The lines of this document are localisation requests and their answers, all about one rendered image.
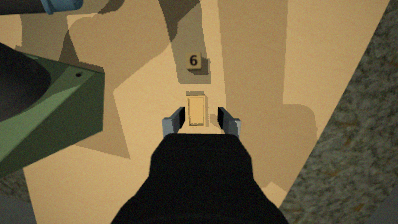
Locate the beige number cube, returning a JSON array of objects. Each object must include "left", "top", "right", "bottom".
[{"left": 185, "top": 52, "right": 202, "bottom": 71}]

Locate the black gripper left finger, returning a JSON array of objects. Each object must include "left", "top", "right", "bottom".
[{"left": 162, "top": 107, "right": 185, "bottom": 138}]

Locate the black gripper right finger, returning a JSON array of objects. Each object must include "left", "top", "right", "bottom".
[{"left": 217, "top": 107, "right": 241, "bottom": 139}]

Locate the tan shallow rectangular tray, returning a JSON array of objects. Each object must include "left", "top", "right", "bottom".
[{"left": 186, "top": 95, "right": 205, "bottom": 128}]

